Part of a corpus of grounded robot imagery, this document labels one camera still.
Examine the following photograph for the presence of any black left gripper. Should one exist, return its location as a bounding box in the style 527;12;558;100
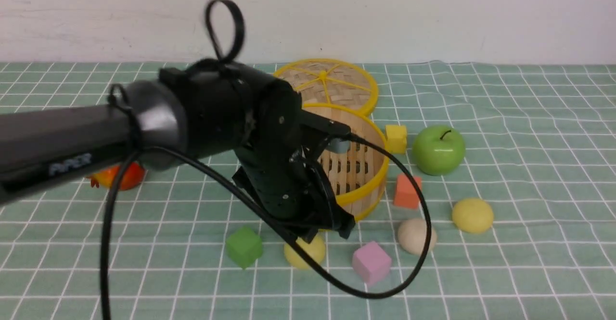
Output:
236;78;356;243

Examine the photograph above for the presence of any yellow bun front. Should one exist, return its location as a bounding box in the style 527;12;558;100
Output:
283;234;326;269

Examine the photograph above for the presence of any yellow bun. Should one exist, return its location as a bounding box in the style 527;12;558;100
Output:
283;234;326;269
451;198;494;234

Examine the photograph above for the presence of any white bun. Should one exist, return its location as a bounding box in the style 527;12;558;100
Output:
397;218;427;256

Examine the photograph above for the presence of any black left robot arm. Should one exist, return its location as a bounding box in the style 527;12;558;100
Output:
1;59;356;241

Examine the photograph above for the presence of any bamboo steamer tray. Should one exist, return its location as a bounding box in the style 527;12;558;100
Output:
304;103;389;222

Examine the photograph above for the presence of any woven bamboo steamer lid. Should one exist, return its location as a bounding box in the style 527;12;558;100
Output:
273;58;379;116

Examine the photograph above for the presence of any pink cube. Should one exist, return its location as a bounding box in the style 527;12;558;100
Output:
352;241;392;286

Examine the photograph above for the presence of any green cube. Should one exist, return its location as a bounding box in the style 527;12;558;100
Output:
225;226;263;269

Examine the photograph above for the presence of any orange cube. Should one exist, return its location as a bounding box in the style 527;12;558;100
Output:
392;173;420;210

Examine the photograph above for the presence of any yellow cube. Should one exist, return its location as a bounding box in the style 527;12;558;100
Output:
385;125;408;154

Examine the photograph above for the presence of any green apple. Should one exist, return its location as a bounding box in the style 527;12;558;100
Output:
411;125;466;176

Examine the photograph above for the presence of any red pomegranate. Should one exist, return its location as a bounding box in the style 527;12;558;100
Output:
86;162;146;191

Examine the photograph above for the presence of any green checkered tablecloth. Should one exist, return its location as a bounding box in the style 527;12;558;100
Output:
0;61;616;320

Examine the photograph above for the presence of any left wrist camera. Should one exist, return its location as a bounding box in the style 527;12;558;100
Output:
299;109;351;157

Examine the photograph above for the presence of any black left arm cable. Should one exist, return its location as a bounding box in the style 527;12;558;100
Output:
99;0;433;320

